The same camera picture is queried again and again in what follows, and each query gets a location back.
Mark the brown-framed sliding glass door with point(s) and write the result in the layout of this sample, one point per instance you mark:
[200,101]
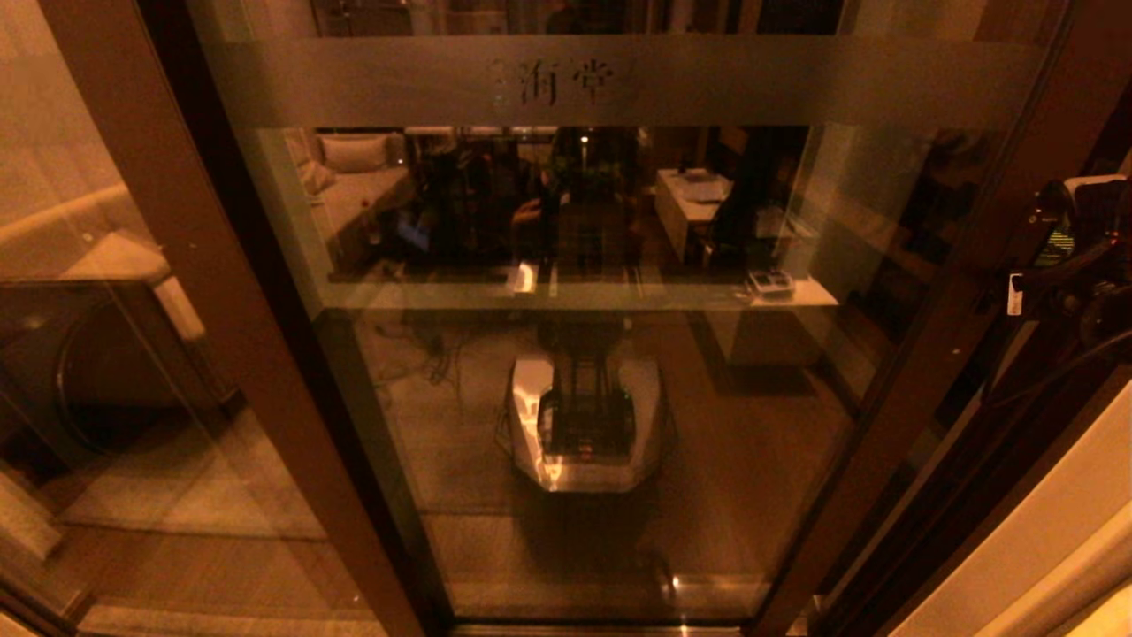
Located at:
[929,354]

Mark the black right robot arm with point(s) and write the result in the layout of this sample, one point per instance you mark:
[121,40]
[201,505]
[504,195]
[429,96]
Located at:
[1105,301]

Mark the dark brown door jamb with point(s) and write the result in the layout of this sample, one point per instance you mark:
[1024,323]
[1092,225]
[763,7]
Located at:
[973,531]

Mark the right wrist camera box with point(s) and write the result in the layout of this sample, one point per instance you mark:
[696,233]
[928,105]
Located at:
[1097,208]

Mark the brown-framed fixed glass panel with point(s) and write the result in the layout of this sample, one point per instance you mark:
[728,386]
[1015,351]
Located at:
[221,310]

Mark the dark metal floor track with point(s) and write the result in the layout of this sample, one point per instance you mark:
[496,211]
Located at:
[584,630]

